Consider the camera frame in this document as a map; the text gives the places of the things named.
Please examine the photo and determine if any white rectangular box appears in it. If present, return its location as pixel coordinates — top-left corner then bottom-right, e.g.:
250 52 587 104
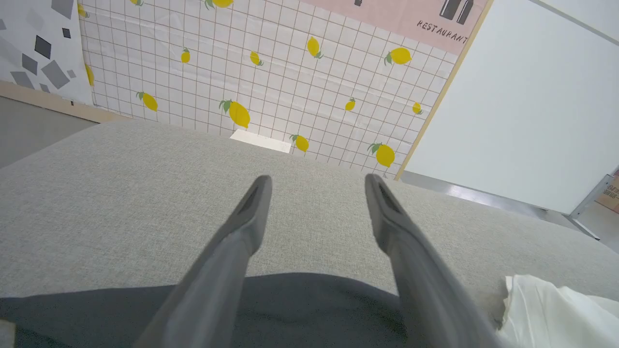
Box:
230 129 292 154

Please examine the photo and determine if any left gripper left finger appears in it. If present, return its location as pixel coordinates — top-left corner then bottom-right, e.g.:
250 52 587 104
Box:
133 175 273 348

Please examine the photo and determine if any grey geometric print panel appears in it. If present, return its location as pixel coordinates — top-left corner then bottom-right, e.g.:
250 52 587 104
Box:
0 0 95 107

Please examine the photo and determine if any white shirt with black sleeves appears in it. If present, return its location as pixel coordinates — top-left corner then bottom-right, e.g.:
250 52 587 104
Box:
0 273 619 348

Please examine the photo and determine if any white partition board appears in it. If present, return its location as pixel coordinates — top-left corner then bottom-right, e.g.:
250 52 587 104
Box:
397 0 619 216

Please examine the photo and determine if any pink restaurant poster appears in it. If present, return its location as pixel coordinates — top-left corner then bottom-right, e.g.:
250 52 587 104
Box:
300 0 489 56

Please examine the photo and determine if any lemon print grid panel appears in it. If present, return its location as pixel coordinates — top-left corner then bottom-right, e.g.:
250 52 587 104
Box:
77 0 494 180

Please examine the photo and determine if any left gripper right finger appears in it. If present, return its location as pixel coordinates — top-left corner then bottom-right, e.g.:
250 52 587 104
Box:
364 174 503 348

